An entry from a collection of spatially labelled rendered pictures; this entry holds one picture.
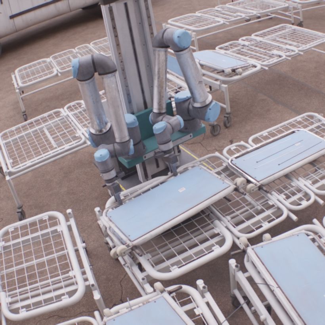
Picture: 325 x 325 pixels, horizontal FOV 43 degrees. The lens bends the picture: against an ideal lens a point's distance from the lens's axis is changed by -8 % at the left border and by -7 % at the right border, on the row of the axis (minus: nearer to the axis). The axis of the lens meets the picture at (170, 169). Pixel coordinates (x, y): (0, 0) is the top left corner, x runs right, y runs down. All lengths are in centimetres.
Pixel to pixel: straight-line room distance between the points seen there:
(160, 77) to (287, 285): 151
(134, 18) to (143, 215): 131
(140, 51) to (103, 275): 161
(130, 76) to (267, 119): 202
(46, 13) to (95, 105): 679
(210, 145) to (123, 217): 190
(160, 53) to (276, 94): 264
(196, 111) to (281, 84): 260
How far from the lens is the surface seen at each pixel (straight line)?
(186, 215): 250
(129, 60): 303
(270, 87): 538
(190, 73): 281
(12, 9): 915
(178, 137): 314
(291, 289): 218
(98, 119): 282
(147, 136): 319
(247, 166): 300
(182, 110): 311
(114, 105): 261
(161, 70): 281
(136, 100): 314
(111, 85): 258
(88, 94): 267
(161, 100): 286
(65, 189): 417
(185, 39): 269
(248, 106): 496
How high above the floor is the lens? 229
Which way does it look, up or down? 34 degrees down
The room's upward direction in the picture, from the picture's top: 11 degrees counter-clockwise
